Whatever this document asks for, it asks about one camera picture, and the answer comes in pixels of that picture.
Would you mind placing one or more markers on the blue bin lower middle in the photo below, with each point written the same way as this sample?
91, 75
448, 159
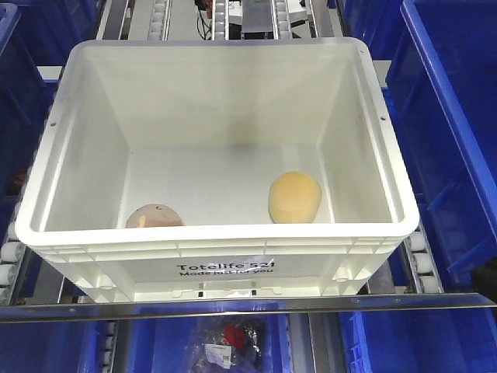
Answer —
161, 345

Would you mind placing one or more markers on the pink plush toy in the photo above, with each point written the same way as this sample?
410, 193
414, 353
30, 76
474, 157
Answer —
154, 215

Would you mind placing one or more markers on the clear bag with items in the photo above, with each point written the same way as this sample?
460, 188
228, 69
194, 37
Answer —
226, 344

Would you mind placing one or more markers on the blue bin right upper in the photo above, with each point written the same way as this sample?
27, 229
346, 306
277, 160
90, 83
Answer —
442, 81

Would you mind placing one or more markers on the steel shelf front rail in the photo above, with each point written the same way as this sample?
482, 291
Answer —
243, 306

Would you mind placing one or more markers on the left roller track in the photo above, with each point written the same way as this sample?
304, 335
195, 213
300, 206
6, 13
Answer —
15, 259

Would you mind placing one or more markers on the white plastic tote box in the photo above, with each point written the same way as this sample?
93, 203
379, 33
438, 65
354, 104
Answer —
205, 128

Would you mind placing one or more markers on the right roller track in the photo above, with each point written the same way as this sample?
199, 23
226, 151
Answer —
419, 264

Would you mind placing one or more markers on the blue bin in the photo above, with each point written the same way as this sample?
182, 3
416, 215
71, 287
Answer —
34, 34
442, 81
429, 340
161, 345
49, 347

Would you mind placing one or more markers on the blue bin lower left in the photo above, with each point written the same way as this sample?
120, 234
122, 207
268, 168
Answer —
49, 347

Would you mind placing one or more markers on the rear roller tracks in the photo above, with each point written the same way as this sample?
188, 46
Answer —
222, 20

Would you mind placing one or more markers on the lower roller track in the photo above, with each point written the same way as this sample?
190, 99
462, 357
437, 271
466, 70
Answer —
113, 352

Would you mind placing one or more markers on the roller track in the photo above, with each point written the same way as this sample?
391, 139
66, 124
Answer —
419, 264
113, 352
15, 259

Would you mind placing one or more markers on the yellow plush lemon toy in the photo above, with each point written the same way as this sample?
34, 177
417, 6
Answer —
294, 198

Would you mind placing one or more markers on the blue bin lower right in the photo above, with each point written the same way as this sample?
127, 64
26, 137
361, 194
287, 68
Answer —
429, 340

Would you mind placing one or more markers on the blue bin left upper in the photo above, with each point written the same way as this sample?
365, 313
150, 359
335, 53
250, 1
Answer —
34, 34

